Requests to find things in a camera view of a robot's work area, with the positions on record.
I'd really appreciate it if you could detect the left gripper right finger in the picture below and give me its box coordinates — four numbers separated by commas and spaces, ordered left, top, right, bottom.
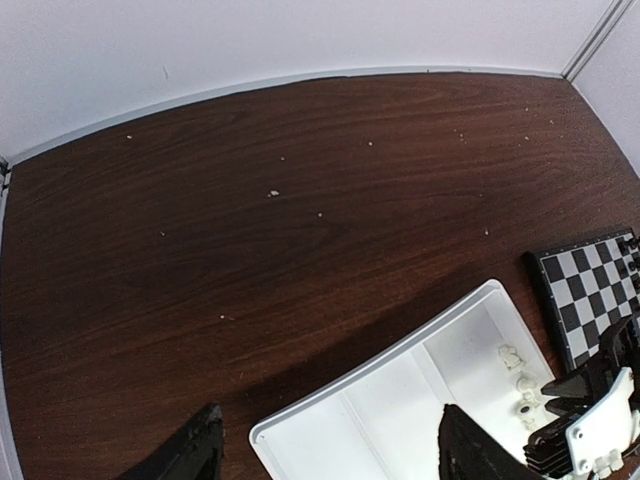
438, 404, 543, 480

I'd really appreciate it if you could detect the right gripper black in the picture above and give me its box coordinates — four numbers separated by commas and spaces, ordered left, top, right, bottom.
542, 316, 639, 415

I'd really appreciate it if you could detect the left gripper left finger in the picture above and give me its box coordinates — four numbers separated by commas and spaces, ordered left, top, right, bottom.
118, 403, 224, 480

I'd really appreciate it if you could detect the black white chess board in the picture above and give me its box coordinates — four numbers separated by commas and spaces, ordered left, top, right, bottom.
522, 227, 639, 372

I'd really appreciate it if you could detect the white plastic compartment tray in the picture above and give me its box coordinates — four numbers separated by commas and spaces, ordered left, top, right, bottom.
249, 279, 553, 479

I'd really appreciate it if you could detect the white knight in tray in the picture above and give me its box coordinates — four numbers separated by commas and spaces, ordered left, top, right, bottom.
498, 345, 526, 373

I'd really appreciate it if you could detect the right aluminium corner post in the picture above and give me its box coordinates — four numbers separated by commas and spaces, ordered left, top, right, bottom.
561, 0, 636, 83

